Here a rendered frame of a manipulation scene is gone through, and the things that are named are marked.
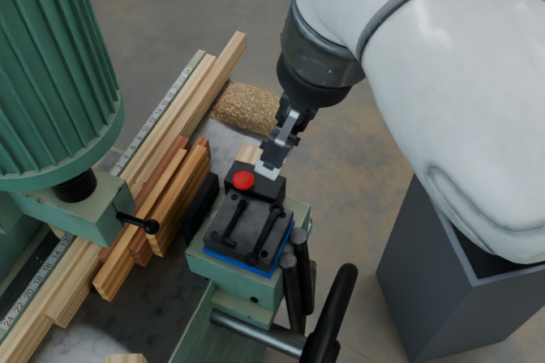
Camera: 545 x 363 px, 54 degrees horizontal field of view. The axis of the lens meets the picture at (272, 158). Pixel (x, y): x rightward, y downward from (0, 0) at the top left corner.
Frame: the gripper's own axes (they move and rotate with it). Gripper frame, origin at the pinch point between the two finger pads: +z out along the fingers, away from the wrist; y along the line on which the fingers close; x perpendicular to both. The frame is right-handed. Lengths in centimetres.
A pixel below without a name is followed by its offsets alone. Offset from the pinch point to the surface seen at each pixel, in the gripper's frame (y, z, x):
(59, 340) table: 26.3, 23.9, -14.5
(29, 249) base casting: 14, 38, -30
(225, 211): 4.3, 10.4, -2.6
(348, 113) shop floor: -104, 109, 17
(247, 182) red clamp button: 0.4, 7.7, -1.6
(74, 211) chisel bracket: 14.8, 7.4, -18.4
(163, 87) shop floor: -88, 128, -55
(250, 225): 5.1, 9.4, 1.4
